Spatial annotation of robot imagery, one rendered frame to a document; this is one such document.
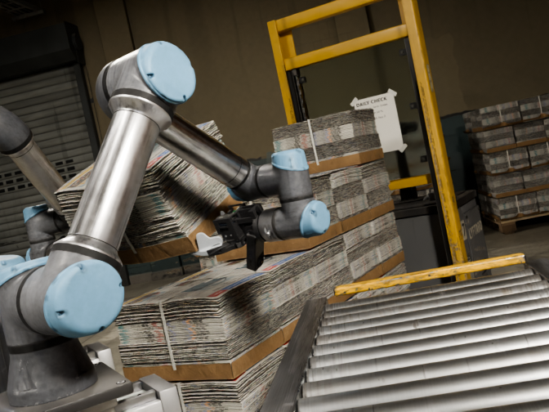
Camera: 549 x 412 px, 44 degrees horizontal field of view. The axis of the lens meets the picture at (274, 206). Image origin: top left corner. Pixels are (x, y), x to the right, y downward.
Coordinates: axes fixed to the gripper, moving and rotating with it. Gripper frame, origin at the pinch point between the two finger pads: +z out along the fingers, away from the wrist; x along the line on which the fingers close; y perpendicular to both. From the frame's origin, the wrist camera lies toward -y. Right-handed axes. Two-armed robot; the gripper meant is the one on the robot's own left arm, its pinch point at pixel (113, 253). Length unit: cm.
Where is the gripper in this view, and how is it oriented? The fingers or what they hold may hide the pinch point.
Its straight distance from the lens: 195.5
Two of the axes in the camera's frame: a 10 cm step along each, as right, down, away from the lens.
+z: 7.9, -1.3, -6.0
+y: -4.0, -8.5, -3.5
